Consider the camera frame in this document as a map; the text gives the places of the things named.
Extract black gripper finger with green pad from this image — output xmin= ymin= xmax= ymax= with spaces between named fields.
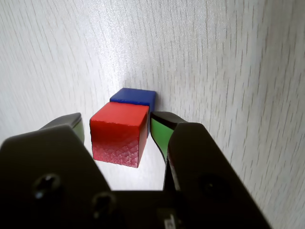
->
xmin=0 ymin=113 xmax=124 ymax=229
xmin=149 ymin=111 xmax=272 ymax=229

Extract red cube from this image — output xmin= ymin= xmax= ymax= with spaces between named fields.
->
xmin=90 ymin=102 xmax=150 ymax=168

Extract blue cube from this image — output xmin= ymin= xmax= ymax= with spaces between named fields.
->
xmin=110 ymin=87 xmax=156 ymax=139

